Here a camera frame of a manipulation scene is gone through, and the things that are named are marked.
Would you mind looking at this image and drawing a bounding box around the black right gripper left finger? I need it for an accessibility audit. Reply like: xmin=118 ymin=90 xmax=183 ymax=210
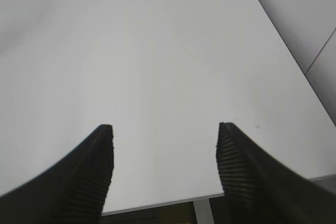
xmin=1 ymin=124 xmax=114 ymax=223

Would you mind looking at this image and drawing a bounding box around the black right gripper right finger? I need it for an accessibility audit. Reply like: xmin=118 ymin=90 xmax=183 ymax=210
xmin=216 ymin=122 xmax=335 ymax=223

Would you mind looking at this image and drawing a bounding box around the white table leg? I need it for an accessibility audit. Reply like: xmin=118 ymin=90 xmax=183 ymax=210
xmin=193 ymin=199 xmax=214 ymax=224

